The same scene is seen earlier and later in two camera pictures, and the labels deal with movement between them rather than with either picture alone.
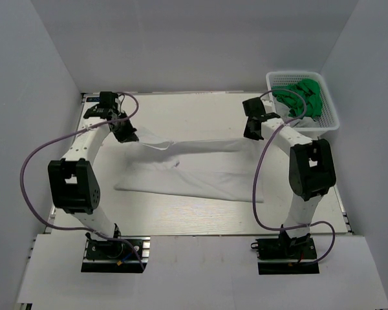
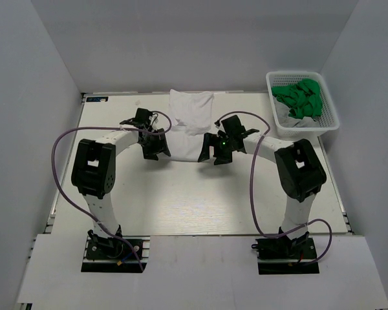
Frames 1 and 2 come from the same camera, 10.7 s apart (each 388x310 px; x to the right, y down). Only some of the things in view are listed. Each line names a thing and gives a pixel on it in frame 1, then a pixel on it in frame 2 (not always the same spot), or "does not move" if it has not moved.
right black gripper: x=250 y=135 to x=209 y=141
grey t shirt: x=282 y=111 does not move
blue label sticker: x=93 y=99 does not move
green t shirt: x=310 y=91 does not move
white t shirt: x=226 y=168 to x=190 y=119
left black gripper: x=129 y=135 to x=150 y=154
